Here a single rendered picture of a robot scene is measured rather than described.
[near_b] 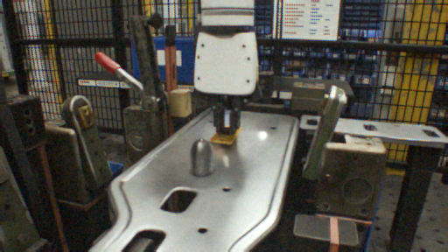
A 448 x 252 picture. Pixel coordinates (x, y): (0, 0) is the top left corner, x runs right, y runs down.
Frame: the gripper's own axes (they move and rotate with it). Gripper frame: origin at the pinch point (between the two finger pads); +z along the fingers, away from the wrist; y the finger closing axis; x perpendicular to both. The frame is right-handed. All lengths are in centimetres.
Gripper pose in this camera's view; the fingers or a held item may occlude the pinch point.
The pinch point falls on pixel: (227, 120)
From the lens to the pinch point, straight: 52.7
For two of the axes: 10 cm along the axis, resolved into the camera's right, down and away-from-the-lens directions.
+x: 3.0, -3.1, 9.0
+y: 9.5, 1.0, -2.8
